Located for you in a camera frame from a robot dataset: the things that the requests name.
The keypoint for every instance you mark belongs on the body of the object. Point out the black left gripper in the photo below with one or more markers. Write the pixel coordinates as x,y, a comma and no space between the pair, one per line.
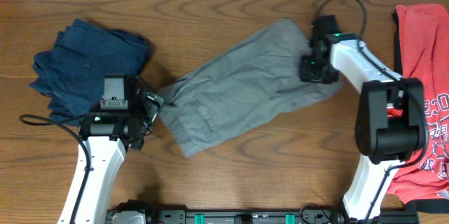
147,108

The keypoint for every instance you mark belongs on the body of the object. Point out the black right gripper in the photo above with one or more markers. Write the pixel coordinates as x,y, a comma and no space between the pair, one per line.
306,76

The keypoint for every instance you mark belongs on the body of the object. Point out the grey shorts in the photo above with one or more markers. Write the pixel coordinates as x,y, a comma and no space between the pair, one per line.
242,88

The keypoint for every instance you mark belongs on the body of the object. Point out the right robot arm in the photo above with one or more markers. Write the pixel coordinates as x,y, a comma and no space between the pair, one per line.
390,125

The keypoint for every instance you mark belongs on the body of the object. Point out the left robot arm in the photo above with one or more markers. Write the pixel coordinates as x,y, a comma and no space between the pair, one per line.
119,121

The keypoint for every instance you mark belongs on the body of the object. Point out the folded navy blue shorts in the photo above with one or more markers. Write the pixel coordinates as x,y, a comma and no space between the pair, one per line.
72,73

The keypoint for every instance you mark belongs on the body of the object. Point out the black garment under red shirt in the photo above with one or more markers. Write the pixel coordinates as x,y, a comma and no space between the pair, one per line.
398,68

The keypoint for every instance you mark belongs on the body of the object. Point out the red printed t-shirt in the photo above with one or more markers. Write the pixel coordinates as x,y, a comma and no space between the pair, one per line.
423,40

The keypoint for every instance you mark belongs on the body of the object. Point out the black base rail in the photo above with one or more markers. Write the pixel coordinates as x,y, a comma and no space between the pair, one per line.
134,212

